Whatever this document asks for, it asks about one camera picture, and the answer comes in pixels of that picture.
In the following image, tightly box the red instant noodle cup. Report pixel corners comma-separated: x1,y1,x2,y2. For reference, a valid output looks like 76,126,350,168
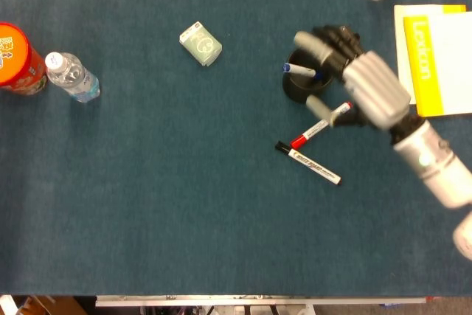
0,21,48,96

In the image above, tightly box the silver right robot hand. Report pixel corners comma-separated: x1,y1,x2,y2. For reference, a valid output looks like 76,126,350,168
294,24,412,131

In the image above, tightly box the blue cap whiteboard marker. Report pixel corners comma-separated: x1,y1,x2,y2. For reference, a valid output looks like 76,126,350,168
282,63,322,80

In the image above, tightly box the aluminium table edge rail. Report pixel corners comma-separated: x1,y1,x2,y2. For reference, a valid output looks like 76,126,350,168
94,294,431,308

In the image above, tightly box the black cap whiteboard marker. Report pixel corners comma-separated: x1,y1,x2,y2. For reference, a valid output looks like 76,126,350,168
275,140,342,186

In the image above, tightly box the blue felt table cloth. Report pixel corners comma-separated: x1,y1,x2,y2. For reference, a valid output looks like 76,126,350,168
0,0,472,297

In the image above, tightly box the green white tissue pack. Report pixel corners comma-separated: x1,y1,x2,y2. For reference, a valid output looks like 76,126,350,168
179,21,223,68

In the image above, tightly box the brown cardboard box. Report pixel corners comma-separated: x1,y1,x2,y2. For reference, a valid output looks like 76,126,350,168
14,295,88,315

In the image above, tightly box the red cap whiteboard marker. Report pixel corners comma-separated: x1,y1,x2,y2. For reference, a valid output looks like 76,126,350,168
290,102,354,149

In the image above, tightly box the black mesh pen holder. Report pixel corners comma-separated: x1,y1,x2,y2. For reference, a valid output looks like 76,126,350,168
282,47,335,104

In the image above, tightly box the clear plastic water bottle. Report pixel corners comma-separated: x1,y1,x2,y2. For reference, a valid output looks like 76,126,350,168
44,52,101,103

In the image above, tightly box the yellow Lexicon notepad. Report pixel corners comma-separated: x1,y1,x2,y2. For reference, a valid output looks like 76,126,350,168
403,4,472,119

